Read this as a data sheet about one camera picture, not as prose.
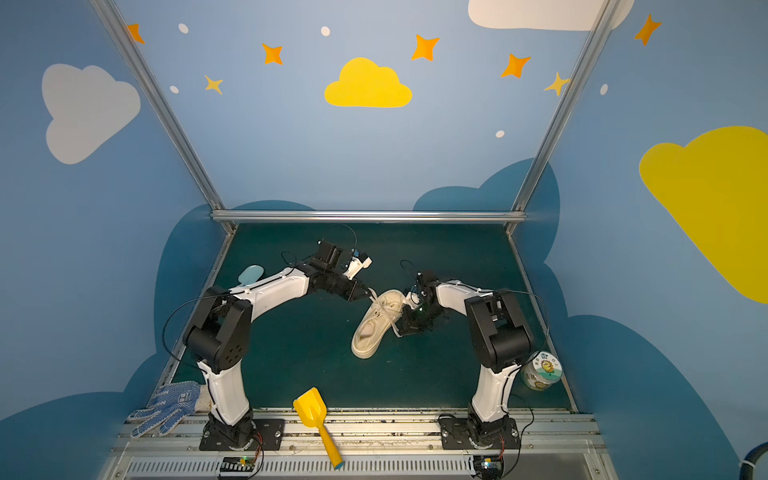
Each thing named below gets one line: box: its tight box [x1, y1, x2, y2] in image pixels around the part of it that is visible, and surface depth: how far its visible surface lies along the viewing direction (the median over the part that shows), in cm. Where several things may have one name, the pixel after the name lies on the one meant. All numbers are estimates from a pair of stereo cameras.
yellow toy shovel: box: [293, 387, 344, 469], surface depth 80 cm
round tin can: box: [521, 351, 563, 391], surface depth 80 cm
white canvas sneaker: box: [351, 289, 407, 359], surface depth 90 cm
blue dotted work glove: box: [127, 381, 201, 439], surface depth 78 cm
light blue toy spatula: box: [238, 265, 264, 286], surface depth 107 cm
